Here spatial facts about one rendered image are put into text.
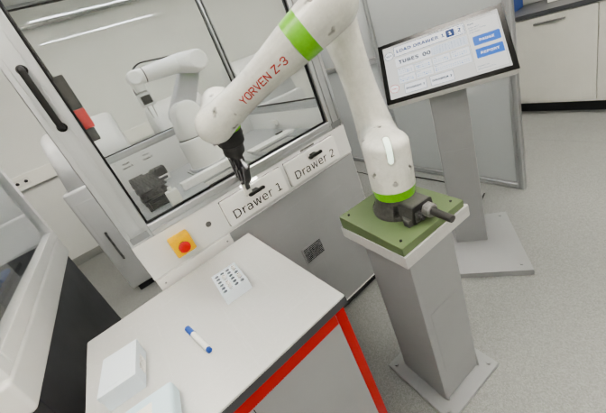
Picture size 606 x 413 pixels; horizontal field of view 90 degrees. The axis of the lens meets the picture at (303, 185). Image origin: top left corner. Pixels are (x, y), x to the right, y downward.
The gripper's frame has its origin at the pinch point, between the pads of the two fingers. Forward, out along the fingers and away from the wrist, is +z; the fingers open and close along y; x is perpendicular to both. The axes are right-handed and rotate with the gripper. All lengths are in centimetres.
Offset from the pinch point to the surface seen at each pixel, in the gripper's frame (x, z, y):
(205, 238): -22.1, 11.4, -0.5
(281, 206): 12.0, 17.7, 1.8
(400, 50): 93, -24, 1
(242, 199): -3.0, 4.9, -0.9
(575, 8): 294, 3, 17
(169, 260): -36.1, 11.0, -0.6
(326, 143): 44.2, 3.6, -1.4
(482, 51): 104, -24, 33
